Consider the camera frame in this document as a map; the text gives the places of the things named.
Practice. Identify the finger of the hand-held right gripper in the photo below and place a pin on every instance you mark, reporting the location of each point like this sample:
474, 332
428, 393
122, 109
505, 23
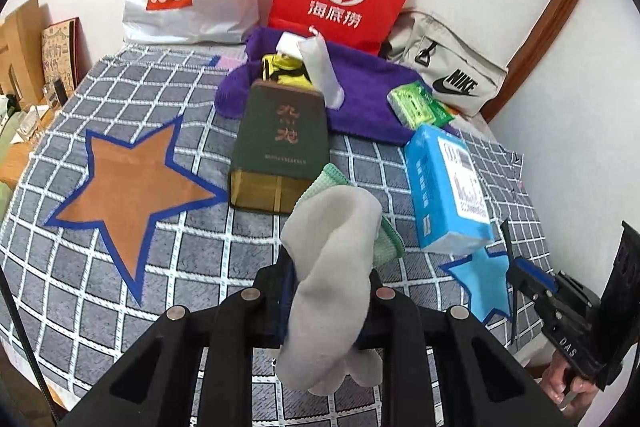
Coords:
530, 279
507, 242

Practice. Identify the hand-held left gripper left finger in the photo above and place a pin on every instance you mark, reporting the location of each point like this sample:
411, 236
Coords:
286, 302

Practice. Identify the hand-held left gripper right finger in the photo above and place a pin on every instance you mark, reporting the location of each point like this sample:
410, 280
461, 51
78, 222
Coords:
375, 307

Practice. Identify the grey soft cloth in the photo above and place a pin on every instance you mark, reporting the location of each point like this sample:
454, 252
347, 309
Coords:
330, 232

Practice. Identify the dark green box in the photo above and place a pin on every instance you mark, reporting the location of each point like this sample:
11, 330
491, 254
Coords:
280, 132

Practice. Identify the yellow and black soft item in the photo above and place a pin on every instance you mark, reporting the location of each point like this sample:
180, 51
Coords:
287, 74

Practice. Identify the person's right hand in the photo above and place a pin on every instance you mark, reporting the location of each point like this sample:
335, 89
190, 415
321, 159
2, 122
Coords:
555, 382

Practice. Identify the blue tissue pack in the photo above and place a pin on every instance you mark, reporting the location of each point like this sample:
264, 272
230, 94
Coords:
425, 187

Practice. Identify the green microfiber cloth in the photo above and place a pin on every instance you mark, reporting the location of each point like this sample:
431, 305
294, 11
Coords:
327, 177

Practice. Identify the grey plaid star bed sheet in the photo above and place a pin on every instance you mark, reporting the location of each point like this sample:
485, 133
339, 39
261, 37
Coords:
150, 267

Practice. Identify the green sachet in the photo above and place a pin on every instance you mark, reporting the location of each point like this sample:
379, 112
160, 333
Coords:
442, 112

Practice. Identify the light green packet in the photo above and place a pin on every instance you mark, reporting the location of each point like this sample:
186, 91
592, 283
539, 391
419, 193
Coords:
410, 104

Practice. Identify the beige sling bag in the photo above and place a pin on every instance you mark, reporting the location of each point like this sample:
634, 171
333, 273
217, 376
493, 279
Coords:
440, 37

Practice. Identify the purple towel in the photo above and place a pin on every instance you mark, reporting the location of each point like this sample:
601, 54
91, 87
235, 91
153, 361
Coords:
365, 77

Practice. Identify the wooden headboard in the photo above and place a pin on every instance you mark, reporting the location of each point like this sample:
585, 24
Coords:
560, 17

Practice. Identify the brown printed box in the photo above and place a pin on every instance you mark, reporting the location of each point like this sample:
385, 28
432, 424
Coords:
60, 52

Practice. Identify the brown paper bag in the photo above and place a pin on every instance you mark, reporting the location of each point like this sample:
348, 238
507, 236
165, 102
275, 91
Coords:
22, 42

